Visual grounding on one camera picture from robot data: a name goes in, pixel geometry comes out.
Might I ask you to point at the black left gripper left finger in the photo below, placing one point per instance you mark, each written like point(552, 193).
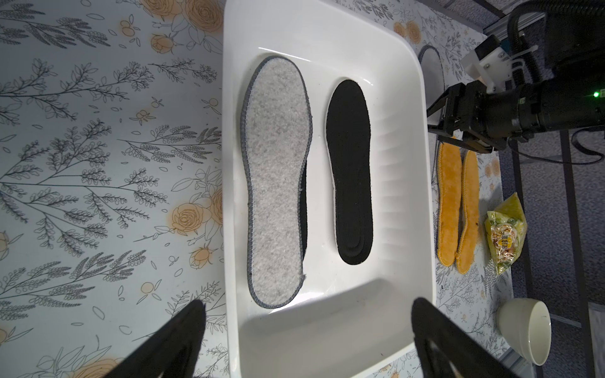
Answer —
point(172, 351)

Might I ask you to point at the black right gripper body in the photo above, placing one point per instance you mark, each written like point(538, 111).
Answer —
point(465, 115)

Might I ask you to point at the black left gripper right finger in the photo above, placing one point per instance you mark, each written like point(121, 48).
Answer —
point(445, 350)

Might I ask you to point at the grey felt insole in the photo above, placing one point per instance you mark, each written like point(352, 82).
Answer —
point(276, 130)
point(433, 73)

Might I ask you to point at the orange fuzzy insole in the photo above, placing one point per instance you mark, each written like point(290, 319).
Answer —
point(449, 171)
point(470, 199)

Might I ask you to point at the black foam insole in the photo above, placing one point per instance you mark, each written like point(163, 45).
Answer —
point(303, 225)
point(348, 136)

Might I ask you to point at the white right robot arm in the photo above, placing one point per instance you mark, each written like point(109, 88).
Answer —
point(574, 52)

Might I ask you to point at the white plastic storage box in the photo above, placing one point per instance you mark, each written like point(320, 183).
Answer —
point(346, 321)

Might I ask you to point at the white bowl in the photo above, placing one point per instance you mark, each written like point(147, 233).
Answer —
point(526, 326)

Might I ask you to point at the yellow-green snack bag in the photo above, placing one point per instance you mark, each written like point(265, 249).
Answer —
point(506, 228)

